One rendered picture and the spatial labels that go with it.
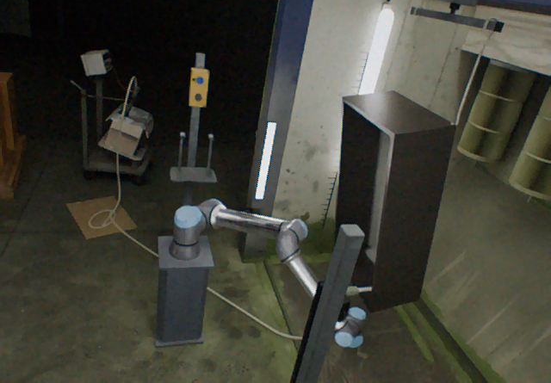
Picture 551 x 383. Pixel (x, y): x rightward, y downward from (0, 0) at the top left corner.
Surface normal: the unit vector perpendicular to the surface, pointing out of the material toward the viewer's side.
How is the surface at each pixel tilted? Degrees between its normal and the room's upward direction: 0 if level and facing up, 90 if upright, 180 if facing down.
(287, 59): 90
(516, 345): 57
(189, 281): 90
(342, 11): 90
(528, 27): 90
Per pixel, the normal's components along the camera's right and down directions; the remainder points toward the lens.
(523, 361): -0.69, -0.51
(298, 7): 0.28, 0.47
